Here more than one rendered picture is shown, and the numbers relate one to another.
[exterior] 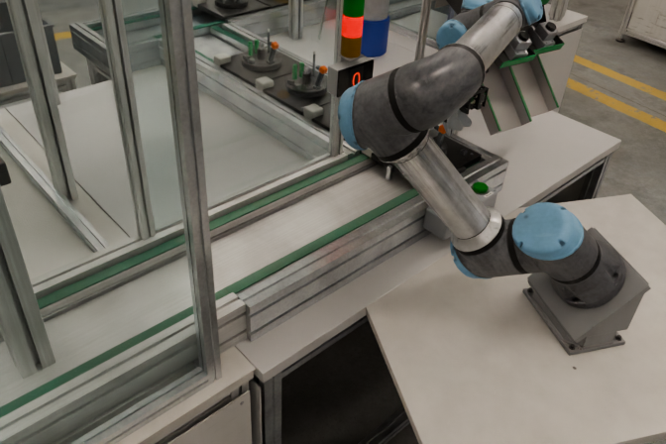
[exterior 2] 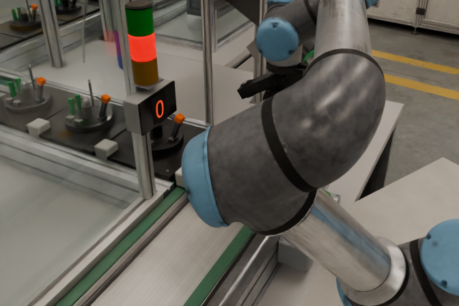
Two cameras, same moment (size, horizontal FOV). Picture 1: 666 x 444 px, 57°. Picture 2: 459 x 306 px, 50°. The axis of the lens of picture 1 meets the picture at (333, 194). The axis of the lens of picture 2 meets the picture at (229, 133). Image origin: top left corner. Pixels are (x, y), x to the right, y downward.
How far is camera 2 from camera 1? 56 cm
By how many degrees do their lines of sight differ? 15
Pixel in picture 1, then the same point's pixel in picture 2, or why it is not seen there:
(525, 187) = (350, 176)
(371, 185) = (199, 223)
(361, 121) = (229, 193)
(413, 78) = (308, 116)
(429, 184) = (326, 245)
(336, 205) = (169, 263)
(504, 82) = not seen: hidden behind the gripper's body
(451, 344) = not seen: outside the picture
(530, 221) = (444, 249)
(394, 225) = (253, 276)
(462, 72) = (371, 91)
